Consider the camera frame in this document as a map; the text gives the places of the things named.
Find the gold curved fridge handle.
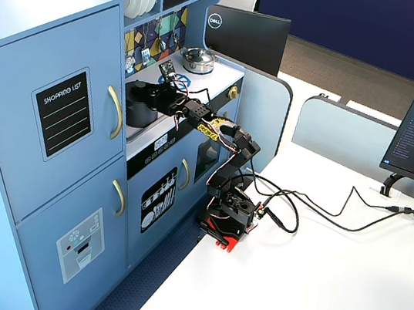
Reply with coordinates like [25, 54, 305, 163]
[107, 178, 130, 218]
[99, 84, 129, 141]

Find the small camera circuit board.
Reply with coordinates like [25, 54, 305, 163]
[157, 59, 177, 78]

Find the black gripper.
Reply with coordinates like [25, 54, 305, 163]
[141, 79, 191, 120]

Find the gold dishwasher door handle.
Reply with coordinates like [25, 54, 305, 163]
[177, 157, 194, 192]

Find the black cable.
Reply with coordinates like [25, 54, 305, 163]
[257, 187, 305, 235]
[251, 180, 414, 242]
[242, 160, 399, 227]

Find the red robot base clamp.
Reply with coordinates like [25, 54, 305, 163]
[194, 211, 257, 257]

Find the hanging toy ladle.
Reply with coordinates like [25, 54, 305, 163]
[150, 18, 170, 58]

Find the hanging toy spatula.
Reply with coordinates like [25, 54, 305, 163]
[138, 22, 156, 66]

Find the black Dell monitor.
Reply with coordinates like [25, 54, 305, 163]
[198, 2, 293, 79]

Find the dark gray pot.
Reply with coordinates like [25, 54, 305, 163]
[121, 93, 162, 132]

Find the silver pot with lid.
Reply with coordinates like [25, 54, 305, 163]
[177, 45, 218, 76]

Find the light blue desk divider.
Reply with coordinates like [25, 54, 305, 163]
[205, 56, 298, 177]
[283, 92, 414, 212]

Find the hanging toy strainer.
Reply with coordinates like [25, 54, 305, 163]
[123, 32, 140, 74]

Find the motor controller board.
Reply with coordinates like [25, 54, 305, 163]
[252, 200, 268, 224]

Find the blue toy kitchen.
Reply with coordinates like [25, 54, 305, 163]
[0, 0, 257, 310]

